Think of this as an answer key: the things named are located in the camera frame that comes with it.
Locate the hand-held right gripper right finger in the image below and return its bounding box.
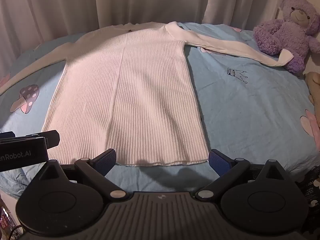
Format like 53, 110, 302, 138
195, 149, 288, 201

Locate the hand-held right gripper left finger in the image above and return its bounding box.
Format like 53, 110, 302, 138
32, 148, 128, 201

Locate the white ribbed knit sweater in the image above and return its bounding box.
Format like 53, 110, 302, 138
0, 21, 294, 168

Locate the light blue printed bedsheet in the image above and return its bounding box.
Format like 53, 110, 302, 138
0, 22, 320, 201

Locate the black printed bag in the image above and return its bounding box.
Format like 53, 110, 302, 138
297, 162, 320, 233

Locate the beige plush toy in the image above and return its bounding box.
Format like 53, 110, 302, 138
304, 71, 320, 130

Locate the purple teddy bear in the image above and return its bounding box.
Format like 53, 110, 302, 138
253, 0, 320, 75

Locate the white curtain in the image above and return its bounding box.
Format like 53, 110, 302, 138
0, 0, 284, 46

